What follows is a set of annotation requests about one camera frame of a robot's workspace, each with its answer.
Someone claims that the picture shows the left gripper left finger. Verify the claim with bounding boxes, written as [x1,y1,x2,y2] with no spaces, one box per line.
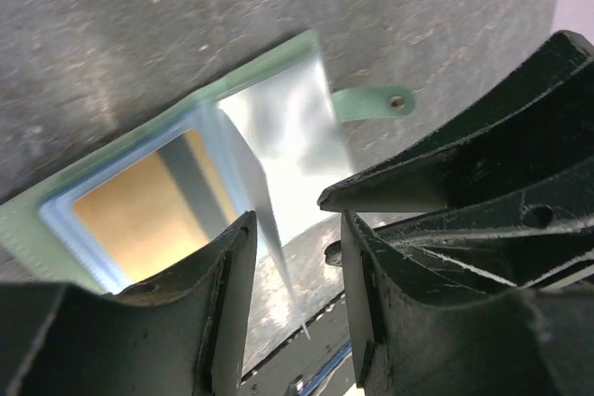
[1,211,257,395]

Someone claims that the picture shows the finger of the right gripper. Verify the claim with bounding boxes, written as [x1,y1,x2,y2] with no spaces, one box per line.
[324,159,593,289]
[317,31,593,211]

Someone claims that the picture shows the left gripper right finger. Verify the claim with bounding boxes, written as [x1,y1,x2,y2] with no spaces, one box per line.
[341,212,593,395]

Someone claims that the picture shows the light green card holder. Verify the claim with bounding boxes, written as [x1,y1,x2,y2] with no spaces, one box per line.
[1,31,415,294]

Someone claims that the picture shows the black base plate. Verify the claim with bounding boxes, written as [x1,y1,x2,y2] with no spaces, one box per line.
[239,293,351,395]

